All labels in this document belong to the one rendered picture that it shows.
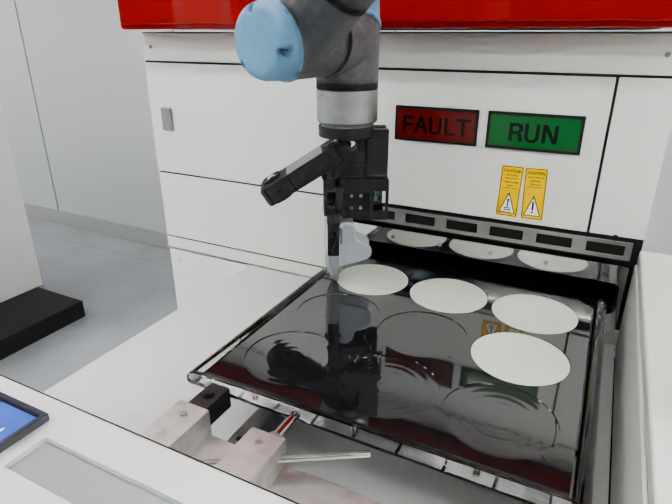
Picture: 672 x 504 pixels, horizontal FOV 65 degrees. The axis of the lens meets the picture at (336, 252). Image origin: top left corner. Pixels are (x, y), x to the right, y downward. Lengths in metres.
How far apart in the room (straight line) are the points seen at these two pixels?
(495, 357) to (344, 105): 0.33
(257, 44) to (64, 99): 3.21
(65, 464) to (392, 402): 0.27
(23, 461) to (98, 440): 0.05
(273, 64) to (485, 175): 0.36
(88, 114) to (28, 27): 0.62
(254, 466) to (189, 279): 0.71
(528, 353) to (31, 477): 0.46
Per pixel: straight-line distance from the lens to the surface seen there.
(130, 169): 3.43
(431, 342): 0.61
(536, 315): 0.70
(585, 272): 0.77
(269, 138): 0.90
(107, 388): 0.72
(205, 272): 1.08
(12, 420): 0.46
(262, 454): 0.46
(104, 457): 0.40
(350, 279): 0.74
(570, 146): 0.74
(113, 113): 3.42
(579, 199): 0.76
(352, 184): 0.66
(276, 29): 0.53
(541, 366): 0.60
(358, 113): 0.64
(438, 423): 0.50
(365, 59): 0.64
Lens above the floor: 1.22
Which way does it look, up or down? 22 degrees down
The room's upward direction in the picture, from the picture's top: straight up
